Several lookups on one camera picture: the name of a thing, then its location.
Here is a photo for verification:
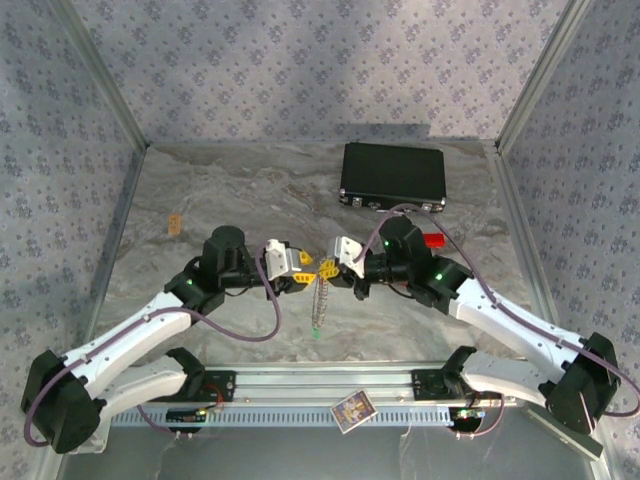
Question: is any black hard case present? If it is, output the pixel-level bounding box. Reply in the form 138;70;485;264
337;142;448;216

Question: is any small printed card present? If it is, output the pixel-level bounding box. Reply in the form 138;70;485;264
330;389;377;435

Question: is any left circuit board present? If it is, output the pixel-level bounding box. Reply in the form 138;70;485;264
166;407;207;426

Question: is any circuit board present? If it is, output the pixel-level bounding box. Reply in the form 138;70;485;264
166;407;207;426
447;407;487;434

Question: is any right circuit board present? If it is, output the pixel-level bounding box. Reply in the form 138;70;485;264
447;407;487;434

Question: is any grey metal bar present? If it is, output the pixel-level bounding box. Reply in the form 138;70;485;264
519;404;605;462

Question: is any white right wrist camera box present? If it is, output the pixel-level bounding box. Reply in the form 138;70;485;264
325;235;367;279

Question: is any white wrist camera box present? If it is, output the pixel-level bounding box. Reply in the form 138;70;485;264
263;238;295;282
325;235;367;279

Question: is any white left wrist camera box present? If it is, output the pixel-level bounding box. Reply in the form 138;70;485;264
263;238;295;282

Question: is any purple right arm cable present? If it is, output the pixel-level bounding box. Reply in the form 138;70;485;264
357;203;640;442

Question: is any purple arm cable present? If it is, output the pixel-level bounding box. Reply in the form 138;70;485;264
23;244;281;446
357;203;640;442

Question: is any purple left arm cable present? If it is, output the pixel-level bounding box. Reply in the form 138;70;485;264
23;244;281;446

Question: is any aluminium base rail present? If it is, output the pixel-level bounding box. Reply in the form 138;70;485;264
94;363;599;404

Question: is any left aluminium side rail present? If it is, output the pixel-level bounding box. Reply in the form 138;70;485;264
74;143;151;367

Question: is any aluminium side rail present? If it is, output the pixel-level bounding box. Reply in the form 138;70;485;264
487;141;569;362
74;143;151;367

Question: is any right aluminium side rail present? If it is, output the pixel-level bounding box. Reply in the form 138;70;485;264
487;141;569;362

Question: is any slotted grey cable duct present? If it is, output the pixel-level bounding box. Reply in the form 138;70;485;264
109;403;454;427

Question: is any left aluminium frame post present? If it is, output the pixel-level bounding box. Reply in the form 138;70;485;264
49;0;151;149

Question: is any aluminium frame post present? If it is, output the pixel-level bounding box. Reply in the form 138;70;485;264
49;0;151;149
494;0;596;154

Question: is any right aluminium frame post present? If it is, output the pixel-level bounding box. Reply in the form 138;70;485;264
494;0;596;154

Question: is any white plastic bracket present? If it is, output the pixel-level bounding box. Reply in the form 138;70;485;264
69;425;109;454

